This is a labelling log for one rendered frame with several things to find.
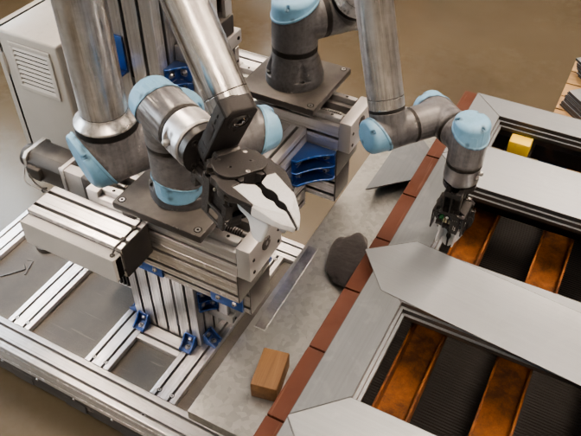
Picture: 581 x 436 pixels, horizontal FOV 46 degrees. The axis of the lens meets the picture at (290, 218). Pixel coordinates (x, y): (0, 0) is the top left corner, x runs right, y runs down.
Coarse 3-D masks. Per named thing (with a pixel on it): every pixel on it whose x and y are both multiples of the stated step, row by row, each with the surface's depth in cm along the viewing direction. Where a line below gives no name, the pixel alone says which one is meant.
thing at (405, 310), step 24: (504, 120) 198; (576, 144) 191; (480, 192) 175; (528, 216) 172; (552, 216) 169; (528, 288) 151; (408, 312) 148; (384, 336) 142; (456, 336) 144; (360, 384) 134; (576, 384) 136
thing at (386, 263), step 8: (384, 248) 159; (392, 248) 159; (400, 248) 159; (408, 248) 159; (376, 256) 157; (384, 256) 157; (392, 256) 157; (400, 256) 157; (376, 264) 156; (384, 264) 156; (392, 264) 156; (400, 264) 156; (376, 272) 154; (384, 272) 154; (392, 272) 154; (384, 280) 152
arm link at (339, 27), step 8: (336, 0) 162; (344, 0) 161; (352, 0) 159; (336, 8) 163; (344, 8) 162; (352, 8) 161; (336, 16) 165; (344, 16) 164; (352, 16) 163; (336, 24) 166; (344, 24) 167; (352, 24) 167; (336, 32) 169; (344, 32) 171
